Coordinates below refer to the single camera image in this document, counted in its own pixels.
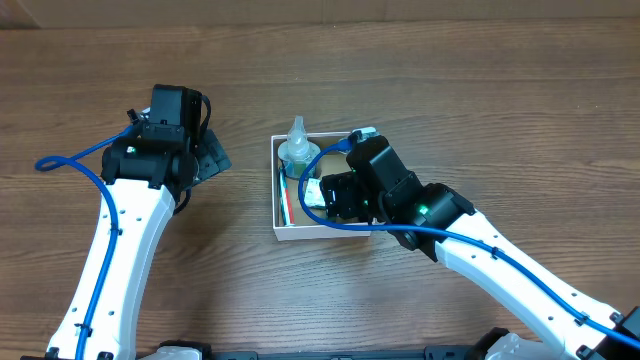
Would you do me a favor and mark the green white soap bar pack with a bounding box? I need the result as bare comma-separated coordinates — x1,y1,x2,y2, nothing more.
304,178,326,209

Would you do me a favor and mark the teal toothpaste tube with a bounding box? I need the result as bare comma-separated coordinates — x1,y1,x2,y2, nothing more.
278,168,295,227

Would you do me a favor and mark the clear soap pump bottle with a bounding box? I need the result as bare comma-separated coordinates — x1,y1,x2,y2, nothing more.
277,116,320,179

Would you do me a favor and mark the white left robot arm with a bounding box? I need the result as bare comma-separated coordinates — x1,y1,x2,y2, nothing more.
34,84,231,359

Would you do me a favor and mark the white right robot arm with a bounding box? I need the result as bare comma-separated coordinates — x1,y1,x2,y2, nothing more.
320,129,639,359

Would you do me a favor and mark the pink cardboard box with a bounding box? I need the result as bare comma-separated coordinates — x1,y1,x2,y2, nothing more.
270,131,371,241

